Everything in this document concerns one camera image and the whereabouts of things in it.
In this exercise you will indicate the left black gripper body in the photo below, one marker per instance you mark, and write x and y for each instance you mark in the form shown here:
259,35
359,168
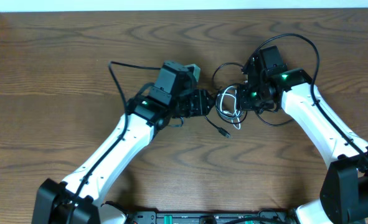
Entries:
205,101

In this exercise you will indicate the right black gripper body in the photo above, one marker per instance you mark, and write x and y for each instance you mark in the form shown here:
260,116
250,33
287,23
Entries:
253,99

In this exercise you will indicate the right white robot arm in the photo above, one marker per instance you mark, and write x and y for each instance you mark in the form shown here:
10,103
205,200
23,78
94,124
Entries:
344,195

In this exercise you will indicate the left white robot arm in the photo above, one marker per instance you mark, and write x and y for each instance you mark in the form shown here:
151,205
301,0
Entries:
79,197

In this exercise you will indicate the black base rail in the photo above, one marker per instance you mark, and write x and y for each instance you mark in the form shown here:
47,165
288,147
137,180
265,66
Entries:
152,217

